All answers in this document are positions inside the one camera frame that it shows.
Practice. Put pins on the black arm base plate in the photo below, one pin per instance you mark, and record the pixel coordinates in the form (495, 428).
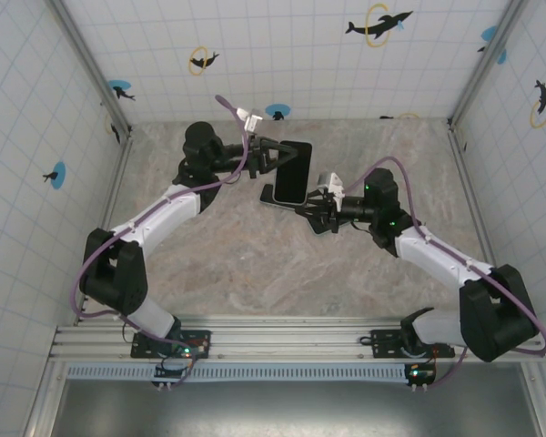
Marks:
(141, 351)
(382, 348)

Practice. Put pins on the small black controller board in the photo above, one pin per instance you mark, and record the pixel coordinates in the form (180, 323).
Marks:
(169, 373)
(421, 374)

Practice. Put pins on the black smartphone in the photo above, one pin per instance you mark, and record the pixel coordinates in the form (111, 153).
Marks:
(266, 196)
(293, 177)
(315, 227)

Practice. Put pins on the aluminium mounting rail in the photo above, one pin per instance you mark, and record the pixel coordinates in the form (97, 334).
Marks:
(291, 341)

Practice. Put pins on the aluminium corner post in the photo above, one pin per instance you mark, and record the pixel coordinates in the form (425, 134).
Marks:
(482, 61)
(91, 64)

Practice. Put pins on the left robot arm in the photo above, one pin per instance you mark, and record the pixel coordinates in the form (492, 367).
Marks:
(164, 218)

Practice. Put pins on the black smartphone in teal case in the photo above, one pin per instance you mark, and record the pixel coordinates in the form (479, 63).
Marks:
(315, 227)
(266, 196)

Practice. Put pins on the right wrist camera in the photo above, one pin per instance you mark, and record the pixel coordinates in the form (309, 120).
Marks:
(331, 185)

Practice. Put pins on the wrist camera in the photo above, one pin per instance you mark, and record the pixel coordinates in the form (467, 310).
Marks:
(253, 122)
(331, 185)

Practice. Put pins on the aluminium side rail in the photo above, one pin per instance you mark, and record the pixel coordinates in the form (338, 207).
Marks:
(471, 182)
(116, 196)

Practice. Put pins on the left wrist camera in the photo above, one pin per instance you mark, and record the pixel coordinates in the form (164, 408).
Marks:
(253, 122)

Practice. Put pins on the aluminium frame leg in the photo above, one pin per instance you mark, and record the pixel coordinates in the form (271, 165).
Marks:
(534, 400)
(43, 400)

